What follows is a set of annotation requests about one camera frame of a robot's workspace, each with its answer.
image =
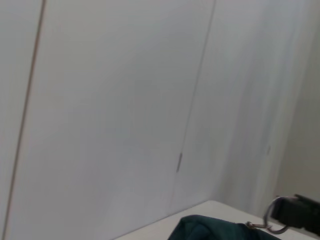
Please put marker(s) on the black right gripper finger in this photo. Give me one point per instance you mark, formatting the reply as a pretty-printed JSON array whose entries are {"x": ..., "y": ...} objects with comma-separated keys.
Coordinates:
[
  {"x": 308, "y": 201},
  {"x": 295, "y": 217}
]

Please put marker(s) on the dark teal insulated lunch bag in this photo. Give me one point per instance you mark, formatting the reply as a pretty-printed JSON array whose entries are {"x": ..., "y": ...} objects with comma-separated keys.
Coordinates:
[{"x": 205, "y": 228}]

